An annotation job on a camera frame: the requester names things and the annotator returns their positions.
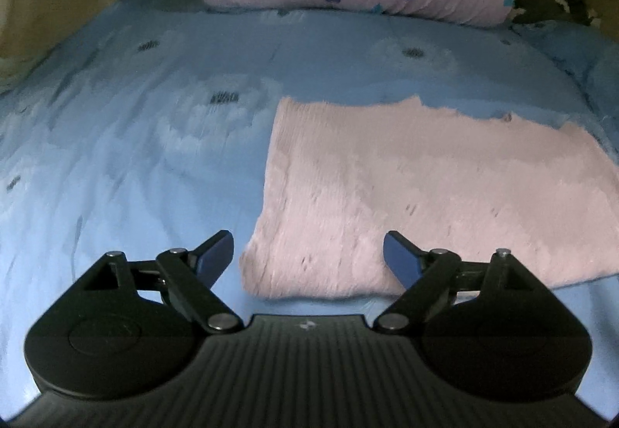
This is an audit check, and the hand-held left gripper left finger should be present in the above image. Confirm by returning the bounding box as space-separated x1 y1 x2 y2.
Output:
70 230 245 334

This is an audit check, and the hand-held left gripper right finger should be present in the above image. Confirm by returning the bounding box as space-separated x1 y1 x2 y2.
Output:
374 230 548 334

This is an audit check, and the pink knitted garment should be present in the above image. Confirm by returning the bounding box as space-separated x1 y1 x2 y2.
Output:
240 95 619 301

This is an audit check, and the blue flower-print bed sheet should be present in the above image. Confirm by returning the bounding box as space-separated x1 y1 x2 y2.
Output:
0 0 619 415

